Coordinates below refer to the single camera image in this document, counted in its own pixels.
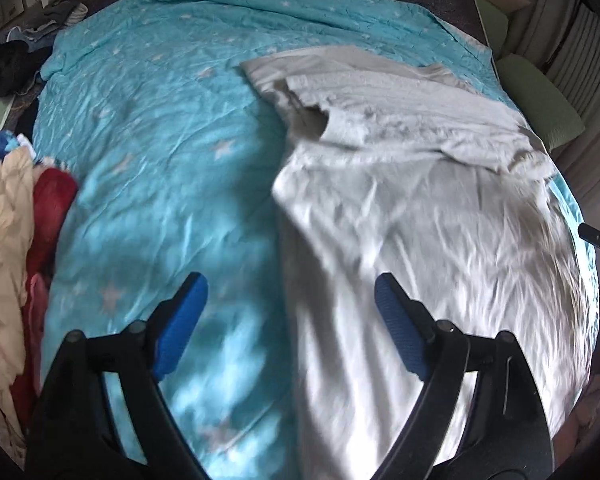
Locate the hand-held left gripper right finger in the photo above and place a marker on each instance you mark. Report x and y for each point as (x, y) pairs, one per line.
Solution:
(400, 330)

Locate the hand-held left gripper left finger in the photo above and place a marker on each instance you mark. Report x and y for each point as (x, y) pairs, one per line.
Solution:
(180, 325)

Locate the white t-shirt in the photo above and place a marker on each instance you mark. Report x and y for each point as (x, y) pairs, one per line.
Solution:
(405, 210)

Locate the pile of dark clothes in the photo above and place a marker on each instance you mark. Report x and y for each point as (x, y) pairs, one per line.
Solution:
(55, 15)

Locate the large green pillow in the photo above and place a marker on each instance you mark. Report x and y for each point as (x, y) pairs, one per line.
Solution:
(535, 95)

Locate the red cloth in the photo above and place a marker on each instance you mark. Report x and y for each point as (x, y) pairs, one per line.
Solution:
(52, 200)

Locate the grey curtain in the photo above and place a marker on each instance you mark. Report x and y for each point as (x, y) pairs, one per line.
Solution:
(580, 60)

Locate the turquoise star-print quilt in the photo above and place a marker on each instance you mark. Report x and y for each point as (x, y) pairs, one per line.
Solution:
(155, 135)

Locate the cream cloth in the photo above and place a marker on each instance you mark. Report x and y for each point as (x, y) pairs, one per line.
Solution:
(5, 235)

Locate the small green pillow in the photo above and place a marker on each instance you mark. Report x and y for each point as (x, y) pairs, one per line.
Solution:
(492, 25)

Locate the blue star-print blanket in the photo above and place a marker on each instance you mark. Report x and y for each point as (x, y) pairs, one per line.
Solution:
(0, 142)

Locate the dark deer-print bed sheet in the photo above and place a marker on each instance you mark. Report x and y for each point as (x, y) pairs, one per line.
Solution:
(450, 5)

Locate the black cloth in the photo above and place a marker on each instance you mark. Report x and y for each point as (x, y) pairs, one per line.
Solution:
(5, 67)

